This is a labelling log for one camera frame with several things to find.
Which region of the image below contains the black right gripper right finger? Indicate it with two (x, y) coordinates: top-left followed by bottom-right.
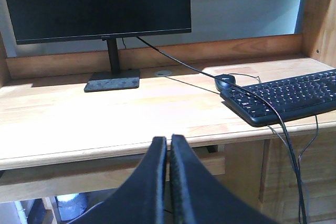
(170, 135), (274, 223)

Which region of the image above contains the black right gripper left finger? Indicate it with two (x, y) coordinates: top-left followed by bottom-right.
(71, 136), (167, 223)

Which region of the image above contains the wooden desk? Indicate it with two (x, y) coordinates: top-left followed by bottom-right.
(1, 0), (335, 223)

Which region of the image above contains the black computer mouse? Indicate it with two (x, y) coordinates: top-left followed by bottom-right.
(215, 74), (236, 91)

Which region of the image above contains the black computer keyboard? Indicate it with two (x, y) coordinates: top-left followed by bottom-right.
(220, 69), (335, 127)

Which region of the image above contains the black computer monitor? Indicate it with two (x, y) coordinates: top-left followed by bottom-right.
(6, 0), (192, 92)

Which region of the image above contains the black monitor cable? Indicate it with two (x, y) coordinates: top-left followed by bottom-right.
(135, 36), (308, 224)

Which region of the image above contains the grey desk cable grommet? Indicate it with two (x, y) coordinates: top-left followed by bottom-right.
(154, 70), (172, 77)

